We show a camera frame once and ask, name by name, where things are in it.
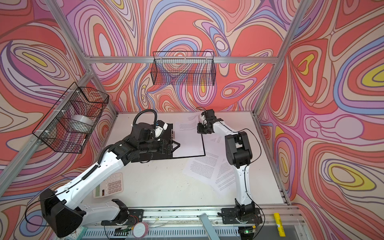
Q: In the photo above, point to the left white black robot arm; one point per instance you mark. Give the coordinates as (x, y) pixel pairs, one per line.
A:
(63, 209)

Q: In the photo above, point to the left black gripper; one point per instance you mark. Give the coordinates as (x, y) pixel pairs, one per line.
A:
(169, 142)

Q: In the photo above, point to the yellow marker pen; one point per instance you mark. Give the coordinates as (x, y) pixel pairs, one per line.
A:
(279, 224)

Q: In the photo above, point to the pink white calculator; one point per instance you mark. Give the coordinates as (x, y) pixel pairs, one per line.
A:
(110, 186)

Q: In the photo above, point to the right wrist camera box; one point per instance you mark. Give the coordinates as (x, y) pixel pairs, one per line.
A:
(207, 115)

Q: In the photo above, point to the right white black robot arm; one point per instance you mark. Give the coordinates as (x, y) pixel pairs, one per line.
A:
(239, 156)

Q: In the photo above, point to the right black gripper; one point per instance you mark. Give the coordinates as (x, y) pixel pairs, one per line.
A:
(200, 129)

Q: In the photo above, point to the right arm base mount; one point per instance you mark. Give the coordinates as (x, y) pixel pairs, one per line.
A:
(233, 216)

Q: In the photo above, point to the black wire basket left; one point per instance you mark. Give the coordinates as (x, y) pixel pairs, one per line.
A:
(76, 100)

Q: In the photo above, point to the black wire basket back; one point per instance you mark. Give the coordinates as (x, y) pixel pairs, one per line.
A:
(183, 68)

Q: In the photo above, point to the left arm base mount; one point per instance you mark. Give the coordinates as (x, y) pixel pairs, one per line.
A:
(132, 216)

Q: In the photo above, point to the printed paper sheet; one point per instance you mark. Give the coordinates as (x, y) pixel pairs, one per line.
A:
(223, 179)
(195, 117)
(204, 169)
(191, 143)

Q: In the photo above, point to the white tape roll in basket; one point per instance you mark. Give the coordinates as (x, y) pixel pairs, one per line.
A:
(80, 124)

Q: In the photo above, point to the pink tape roll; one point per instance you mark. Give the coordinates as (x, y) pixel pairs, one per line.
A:
(140, 230)

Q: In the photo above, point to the black wire basket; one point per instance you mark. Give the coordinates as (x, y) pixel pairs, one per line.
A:
(183, 68)
(76, 100)

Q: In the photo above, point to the grey metal bar front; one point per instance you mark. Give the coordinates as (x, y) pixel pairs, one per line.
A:
(208, 227)

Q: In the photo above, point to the orange black file folder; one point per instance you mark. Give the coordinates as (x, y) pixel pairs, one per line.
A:
(169, 134)

